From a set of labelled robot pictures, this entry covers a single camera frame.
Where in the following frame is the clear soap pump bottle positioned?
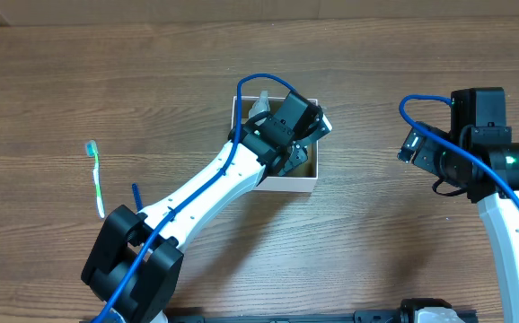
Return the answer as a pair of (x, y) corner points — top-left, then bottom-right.
(248, 91), (270, 118)

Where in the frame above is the left blue cable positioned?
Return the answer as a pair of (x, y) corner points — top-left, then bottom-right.
(91, 73), (297, 323)

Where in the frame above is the green toothbrush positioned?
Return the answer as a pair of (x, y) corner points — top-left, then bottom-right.
(85, 140), (105, 219)

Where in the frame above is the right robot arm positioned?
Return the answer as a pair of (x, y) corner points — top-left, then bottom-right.
(398, 87), (519, 322)

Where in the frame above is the blue disposable razor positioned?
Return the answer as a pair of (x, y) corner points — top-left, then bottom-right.
(131, 183), (144, 212)

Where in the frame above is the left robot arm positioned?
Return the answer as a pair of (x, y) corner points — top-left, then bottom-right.
(81, 92), (330, 322)

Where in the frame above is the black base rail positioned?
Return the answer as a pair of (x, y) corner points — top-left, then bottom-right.
(167, 298), (479, 323)

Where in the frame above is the white cardboard box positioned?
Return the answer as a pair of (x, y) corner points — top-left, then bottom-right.
(231, 96), (319, 193)

